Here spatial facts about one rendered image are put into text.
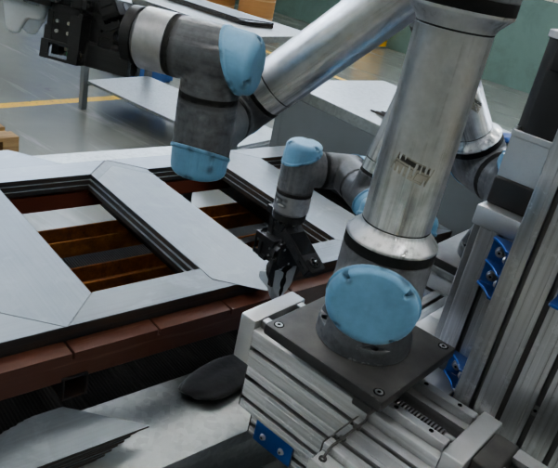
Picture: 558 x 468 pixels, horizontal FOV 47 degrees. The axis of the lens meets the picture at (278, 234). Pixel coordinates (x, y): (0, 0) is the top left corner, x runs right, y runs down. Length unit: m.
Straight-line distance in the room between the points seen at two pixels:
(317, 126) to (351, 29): 1.59
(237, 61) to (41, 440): 0.77
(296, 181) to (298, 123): 1.24
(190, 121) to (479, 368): 0.61
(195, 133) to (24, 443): 0.67
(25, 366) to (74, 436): 0.15
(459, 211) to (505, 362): 1.04
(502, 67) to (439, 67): 10.10
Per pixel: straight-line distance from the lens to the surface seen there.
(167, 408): 1.38
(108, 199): 1.83
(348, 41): 0.86
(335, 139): 2.38
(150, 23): 0.81
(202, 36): 0.79
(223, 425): 1.36
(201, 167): 0.82
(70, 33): 0.86
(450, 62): 0.72
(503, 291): 1.05
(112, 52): 0.85
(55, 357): 1.25
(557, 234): 1.00
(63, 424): 1.28
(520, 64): 10.71
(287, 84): 0.89
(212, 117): 0.80
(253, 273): 1.52
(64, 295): 1.36
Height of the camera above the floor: 1.60
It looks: 25 degrees down
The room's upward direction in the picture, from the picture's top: 12 degrees clockwise
